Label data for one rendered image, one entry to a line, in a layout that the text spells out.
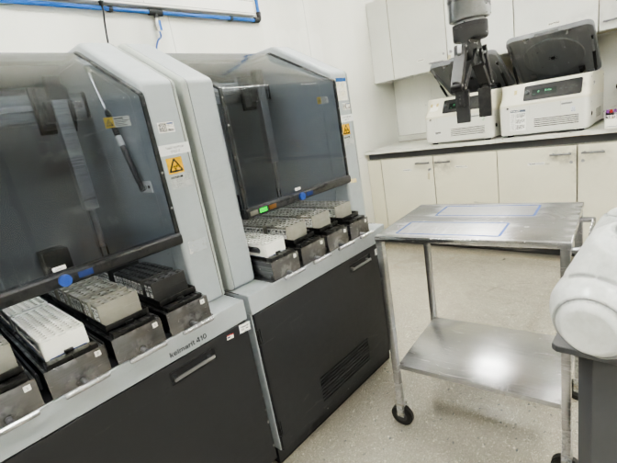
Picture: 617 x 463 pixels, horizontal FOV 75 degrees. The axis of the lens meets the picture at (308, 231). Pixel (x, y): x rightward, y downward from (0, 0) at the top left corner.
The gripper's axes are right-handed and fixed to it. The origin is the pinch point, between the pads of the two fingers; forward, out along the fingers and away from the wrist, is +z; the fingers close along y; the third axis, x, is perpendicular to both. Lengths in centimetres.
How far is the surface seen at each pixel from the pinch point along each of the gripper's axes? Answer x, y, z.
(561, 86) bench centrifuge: 27, 224, 0
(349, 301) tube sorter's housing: 66, 21, 72
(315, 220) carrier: 74, 17, 34
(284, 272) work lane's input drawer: 66, -12, 45
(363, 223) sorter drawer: 66, 39, 42
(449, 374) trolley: 23, 20, 92
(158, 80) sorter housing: 76, -36, -24
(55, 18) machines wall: 186, -19, -72
